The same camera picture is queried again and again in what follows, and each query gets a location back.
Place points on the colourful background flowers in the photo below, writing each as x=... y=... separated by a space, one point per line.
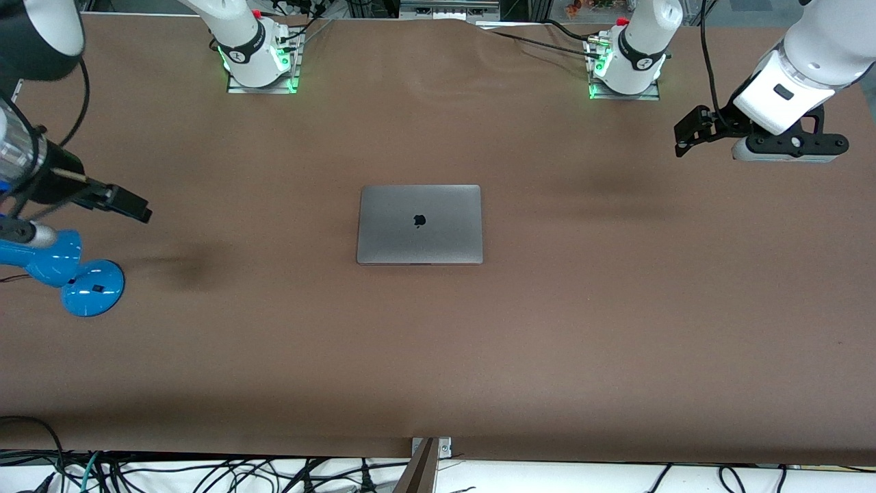
x=588 y=7

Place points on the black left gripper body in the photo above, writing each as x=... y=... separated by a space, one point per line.
x=723 y=123

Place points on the brown table cover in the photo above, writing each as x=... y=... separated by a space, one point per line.
x=438 y=356

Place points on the blue desk lamp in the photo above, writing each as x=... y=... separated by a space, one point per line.
x=68 y=270

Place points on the white floor sheet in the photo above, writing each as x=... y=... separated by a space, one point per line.
x=547 y=479

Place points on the black left camera mount bracket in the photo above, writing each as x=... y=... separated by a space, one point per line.
x=797 y=142

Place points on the grey laptop with black keyboard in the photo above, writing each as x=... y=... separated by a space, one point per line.
x=421 y=236

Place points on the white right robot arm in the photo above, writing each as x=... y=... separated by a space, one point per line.
x=239 y=41

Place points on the dark metal pole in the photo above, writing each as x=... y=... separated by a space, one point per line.
x=419 y=472

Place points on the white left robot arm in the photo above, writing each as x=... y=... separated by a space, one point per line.
x=821 y=55

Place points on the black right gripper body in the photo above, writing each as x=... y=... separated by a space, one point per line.
x=55 y=183

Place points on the grey background equipment box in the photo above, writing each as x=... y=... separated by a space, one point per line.
x=448 y=8

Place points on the silver table clamp bracket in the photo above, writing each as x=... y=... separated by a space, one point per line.
x=445 y=446

